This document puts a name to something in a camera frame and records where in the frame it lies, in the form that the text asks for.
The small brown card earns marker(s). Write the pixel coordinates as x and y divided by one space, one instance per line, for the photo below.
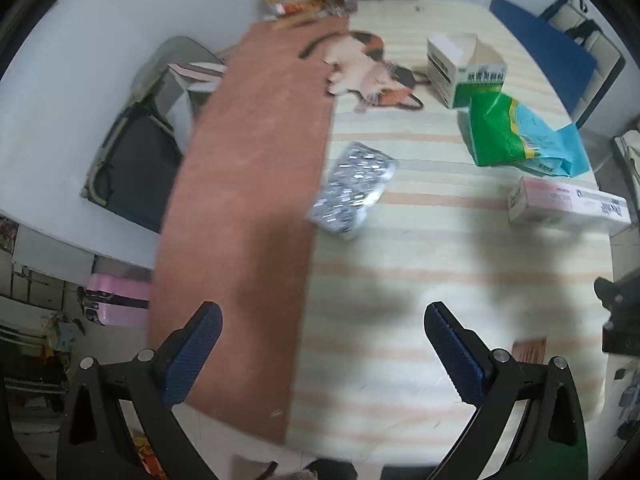
528 350

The green blue plastic bag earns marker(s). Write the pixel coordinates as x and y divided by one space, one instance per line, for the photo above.
505 130

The cat shaped mat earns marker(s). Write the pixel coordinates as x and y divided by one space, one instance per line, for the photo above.
360 65

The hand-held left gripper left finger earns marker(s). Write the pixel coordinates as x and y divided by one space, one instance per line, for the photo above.
192 355

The pink towel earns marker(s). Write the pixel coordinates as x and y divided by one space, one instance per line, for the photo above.
240 210

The pink suitcase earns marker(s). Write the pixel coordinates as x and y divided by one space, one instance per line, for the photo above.
120 297

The black frame chair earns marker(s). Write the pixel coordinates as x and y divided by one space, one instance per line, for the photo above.
602 42

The pink striped garment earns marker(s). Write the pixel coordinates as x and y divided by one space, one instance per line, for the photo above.
197 72

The white green carton box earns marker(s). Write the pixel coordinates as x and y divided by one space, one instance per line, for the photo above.
480 77

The striped tablecloth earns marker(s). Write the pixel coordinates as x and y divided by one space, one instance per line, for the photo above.
400 270

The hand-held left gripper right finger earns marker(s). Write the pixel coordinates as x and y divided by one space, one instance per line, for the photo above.
452 357

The silver blister packs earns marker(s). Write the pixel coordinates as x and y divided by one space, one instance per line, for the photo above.
355 187

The blue cushion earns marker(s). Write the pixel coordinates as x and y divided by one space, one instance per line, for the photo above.
545 45

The grey chair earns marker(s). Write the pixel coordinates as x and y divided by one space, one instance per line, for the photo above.
170 55

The orange snack packet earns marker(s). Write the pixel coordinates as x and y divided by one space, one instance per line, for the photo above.
295 7

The person's dark fuzzy clothing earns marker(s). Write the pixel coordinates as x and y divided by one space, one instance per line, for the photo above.
300 472

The pink white long box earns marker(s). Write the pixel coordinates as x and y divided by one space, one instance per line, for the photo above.
565 202

